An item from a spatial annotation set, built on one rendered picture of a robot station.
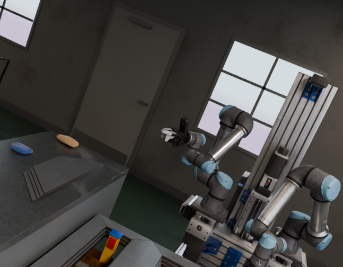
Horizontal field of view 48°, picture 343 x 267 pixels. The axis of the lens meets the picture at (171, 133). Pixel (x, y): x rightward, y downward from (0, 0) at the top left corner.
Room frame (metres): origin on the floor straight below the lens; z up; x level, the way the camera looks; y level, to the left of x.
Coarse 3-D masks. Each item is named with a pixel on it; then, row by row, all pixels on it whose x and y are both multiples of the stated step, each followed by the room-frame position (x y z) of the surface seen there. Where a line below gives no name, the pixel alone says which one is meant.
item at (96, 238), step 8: (104, 232) 1.87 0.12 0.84; (96, 240) 1.78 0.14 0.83; (120, 240) 1.87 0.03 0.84; (128, 240) 1.87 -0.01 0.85; (88, 248) 1.68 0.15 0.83; (72, 256) 1.52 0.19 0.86; (80, 256) 1.59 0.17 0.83; (64, 264) 1.45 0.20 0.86; (72, 264) 1.51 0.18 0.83; (160, 264) 1.80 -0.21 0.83; (168, 264) 1.82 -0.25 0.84; (176, 264) 1.82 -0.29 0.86
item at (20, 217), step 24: (0, 144) 1.92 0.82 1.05; (24, 144) 2.05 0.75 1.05; (48, 144) 2.20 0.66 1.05; (0, 168) 1.65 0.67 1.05; (24, 168) 1.76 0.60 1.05; (120, 168) 2.30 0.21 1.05; (0, 192) 1.45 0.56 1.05; (24, 192) 1.53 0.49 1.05; (72, 192) 1.72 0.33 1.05; (96, 192) 1.91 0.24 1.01; (0, 216) 1.29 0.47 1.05; (24, 216) 1.36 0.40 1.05; (48, 216) 1.43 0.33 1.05; (0, 240) 1.16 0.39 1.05
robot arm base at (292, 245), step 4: (280, 232) 2.20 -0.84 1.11; (284, 232) 2.17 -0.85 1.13; (276, 236) 2.20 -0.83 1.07; (280, 236) 2.17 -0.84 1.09; (284, 236) 2.15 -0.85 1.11; (288, 236) 2.14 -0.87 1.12; (292, 236) 2.14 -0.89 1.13; (288, 240) 2.14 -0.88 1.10; (292, 240) 2.14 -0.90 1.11; (296, 240) 2.14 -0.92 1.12; (288, 244) 2.13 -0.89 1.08; (292, 244) 2.13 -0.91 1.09; (296, 244) 2.14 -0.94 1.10; (288, 248) 2.12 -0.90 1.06; (292, 248) 2.12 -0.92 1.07; (296, 248) 2.14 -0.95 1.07; (288, 252) 2.12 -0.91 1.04; (292, 252) 2.12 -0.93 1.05; (296, 252) 2.15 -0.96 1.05
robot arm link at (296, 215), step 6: (288, 216) 2.20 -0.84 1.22; (294, 216) 2.16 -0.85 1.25; (300, 216) 2.14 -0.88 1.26; (306, 216) 2.17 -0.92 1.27; (288, 222) 2.17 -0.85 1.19; (294, 222) 2.15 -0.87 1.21; (300, 222) 2.13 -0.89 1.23; (306, 222) 2.13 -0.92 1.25; (288, 228) 2.16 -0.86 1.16; (294, 228) 2.14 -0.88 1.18; (300, 228) 2.11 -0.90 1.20; (294, 234) 2.14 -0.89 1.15; (300, 234) 2.11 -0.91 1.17
